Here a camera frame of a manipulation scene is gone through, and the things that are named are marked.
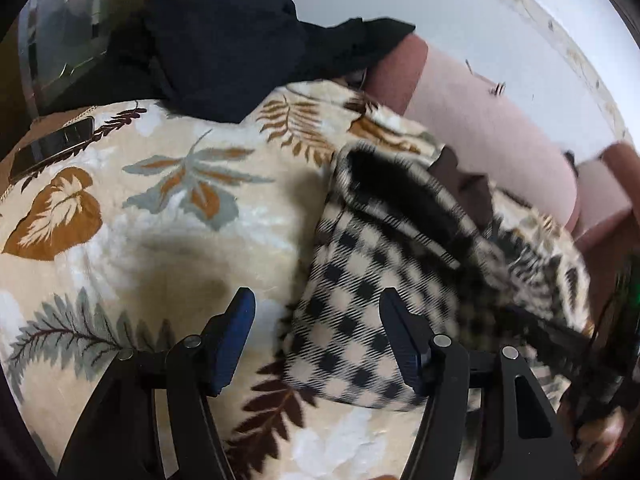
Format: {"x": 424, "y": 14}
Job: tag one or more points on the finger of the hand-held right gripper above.
{"x": 550, "y": 340}

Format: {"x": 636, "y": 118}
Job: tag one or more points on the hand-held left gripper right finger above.
{"x": 402, "y": 340}

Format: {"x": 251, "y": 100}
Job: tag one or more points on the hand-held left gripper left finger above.
{"x": 235, "y": 340}

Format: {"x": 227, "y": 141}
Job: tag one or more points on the black and beige checkered coat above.
{"x": 360, "y": 285}

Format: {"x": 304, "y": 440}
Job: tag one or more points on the person's right hand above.
{"x": 600, "y": 445}

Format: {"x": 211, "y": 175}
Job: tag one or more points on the beige leaf-print blanket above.
{"x": 150, "y": 240}

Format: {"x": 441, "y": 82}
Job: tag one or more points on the black smartphone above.
{"x": 55, "y": 145}

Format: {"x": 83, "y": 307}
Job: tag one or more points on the black garment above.
{"x": 360, "y": 45}

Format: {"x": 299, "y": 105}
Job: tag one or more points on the navy garment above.
{"x": 225, "y": 35}

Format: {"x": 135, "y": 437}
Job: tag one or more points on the glass door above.
{"x": 60, "y": 25}

